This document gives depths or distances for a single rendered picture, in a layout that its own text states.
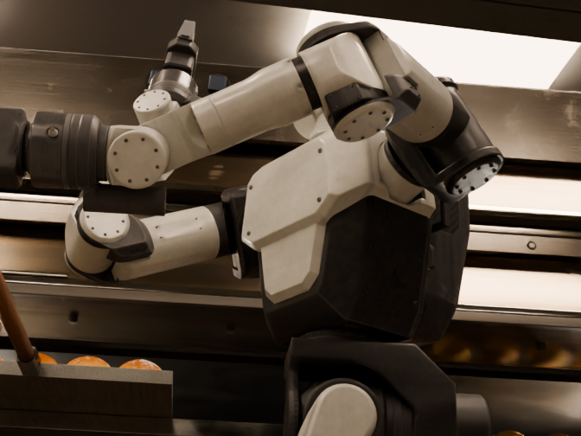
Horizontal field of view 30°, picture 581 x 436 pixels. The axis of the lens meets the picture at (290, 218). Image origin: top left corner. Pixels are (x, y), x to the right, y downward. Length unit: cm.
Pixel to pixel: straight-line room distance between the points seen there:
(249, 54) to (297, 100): 389
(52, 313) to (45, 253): 20
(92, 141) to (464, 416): 64
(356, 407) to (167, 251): 44
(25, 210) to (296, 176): 116
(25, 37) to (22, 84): 244
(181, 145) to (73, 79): 149
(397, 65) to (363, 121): 9
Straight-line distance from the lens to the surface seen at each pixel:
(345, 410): 145
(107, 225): 166
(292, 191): 156
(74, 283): 237
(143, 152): 120
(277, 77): 122
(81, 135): 123
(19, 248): 258
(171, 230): 171
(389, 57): 130
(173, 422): 241
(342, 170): 151
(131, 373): 215
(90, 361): 218
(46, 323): 247
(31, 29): 514
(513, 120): 282
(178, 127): 129
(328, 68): 123
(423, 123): 138
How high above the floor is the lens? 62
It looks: 24 degrees up
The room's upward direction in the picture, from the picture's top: 2 degrees clockwise
